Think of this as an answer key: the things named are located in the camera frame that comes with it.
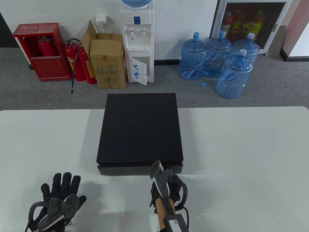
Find black cable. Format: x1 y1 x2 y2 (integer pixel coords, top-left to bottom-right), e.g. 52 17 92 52
174 204 190 226

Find grey tracker on glove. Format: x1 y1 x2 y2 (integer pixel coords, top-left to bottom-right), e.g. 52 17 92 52
28 194 80 231
150 160 189 211

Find grey tracker on right glove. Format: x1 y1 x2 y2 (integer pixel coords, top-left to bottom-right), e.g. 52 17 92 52
150 160 189 211

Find red fire extinguisher cabinet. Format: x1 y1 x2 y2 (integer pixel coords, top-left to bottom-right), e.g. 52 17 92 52
12 23 73 82

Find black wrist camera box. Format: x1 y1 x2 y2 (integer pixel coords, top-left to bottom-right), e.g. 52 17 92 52
163 212 190 232

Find person's right hand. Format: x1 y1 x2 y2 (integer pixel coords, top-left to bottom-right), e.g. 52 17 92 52
149 173 189 215

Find blue water jug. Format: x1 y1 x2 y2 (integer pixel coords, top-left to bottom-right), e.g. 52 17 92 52
202 30 232 78
232 33 260 65
179 32 208 81
216 49 253 99

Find black square drawer box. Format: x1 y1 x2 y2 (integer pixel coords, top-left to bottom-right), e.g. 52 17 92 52
96 93 184 176

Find brown cardboard box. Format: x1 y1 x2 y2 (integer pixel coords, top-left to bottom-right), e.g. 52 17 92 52
81 20 127 89

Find person's right forearm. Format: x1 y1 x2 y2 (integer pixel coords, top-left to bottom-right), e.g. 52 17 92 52
154 197 177 232

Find blue bottle on dispenser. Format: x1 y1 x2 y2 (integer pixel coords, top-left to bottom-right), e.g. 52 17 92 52
120 0 153 8

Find white water dispenser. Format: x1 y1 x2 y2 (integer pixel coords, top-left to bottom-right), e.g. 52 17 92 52
120 3 155 86

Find white framed wall fire cabinet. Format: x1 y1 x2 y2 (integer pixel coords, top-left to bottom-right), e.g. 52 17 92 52
209 0 293 55

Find red extinguisher inside cabinet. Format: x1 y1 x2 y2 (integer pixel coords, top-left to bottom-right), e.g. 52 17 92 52
38 36 58 57

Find white wall socket with plug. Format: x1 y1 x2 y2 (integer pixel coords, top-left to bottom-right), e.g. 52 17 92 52
96 15 108 27

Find red fire extinguisher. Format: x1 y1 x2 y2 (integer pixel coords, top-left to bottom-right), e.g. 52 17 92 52
78 46 97 85

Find red extinguisher with long hose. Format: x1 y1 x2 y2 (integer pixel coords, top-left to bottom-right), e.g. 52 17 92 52
64 38 86 94

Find grey tracker on left glove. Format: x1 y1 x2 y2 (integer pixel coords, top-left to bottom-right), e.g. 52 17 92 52
28 194 80 231

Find person's left hand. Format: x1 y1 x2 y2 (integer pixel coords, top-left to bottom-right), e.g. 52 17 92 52
25 172 87 232

